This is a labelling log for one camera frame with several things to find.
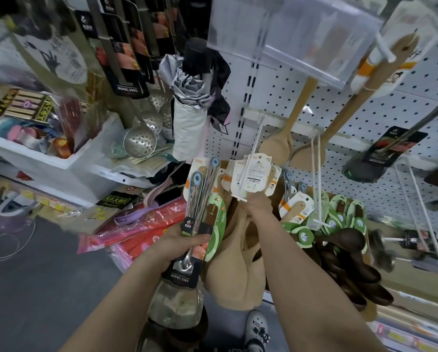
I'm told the person's right hand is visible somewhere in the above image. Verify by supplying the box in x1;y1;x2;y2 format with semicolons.
241;192;275;223

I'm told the person's left hand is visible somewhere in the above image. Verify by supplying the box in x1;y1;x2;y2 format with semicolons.
151;221;212;276

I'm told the brown wooden spoon green label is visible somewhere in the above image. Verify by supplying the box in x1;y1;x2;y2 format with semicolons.
201;194;228;262

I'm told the bunch of light wooden spatulas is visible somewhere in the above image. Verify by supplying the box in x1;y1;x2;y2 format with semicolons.
204;153;283;313

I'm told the person's left forearm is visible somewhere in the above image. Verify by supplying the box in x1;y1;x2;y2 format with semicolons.
59;249;177;352

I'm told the person's right forearm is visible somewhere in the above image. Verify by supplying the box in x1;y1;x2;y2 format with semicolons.
248;215;385;352

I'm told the wooden spatula orange white tag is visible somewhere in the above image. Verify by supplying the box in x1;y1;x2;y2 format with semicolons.
279;191;316;226

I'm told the pile of red plastic packets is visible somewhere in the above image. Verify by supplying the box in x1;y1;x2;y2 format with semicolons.
77;197;188;270

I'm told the white looped display hook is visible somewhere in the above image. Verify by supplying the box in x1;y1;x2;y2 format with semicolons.
307;129;331;231

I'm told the grey folded umbrella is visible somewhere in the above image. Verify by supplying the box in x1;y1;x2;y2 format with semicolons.
158;37;231;162

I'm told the person's grey shoe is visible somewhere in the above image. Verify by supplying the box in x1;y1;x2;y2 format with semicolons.
244;311;272;352

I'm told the group of dark wooden spoons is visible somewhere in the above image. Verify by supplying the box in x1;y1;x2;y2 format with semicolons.
281;192;395;309

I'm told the black ladle with black label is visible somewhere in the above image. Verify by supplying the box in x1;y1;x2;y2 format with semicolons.
342;92;438;184

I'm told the steel perforated skimmer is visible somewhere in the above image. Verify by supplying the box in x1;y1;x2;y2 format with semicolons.
123;106;158;159

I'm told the long light wooden spoon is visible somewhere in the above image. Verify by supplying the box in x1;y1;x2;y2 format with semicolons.
289;33;420;173

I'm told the white pegboard panel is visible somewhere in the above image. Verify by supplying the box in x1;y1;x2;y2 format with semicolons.
204;18;438;231

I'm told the white foam box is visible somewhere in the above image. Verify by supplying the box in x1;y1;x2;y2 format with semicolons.
0;113;126;207

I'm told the clear plastic price tag holder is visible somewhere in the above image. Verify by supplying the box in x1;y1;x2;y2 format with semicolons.
207;0;385;90

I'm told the row of black packaged utensils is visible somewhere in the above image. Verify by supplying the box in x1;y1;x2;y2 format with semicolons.
75;0;181;100

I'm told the black chopsticks gift box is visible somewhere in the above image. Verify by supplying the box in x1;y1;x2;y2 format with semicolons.
0;88;55;123

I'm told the white round printed fan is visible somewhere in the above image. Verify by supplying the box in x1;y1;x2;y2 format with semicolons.
13;31;88;85

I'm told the white wire hook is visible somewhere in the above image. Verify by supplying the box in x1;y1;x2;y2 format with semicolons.
392;157;438;262

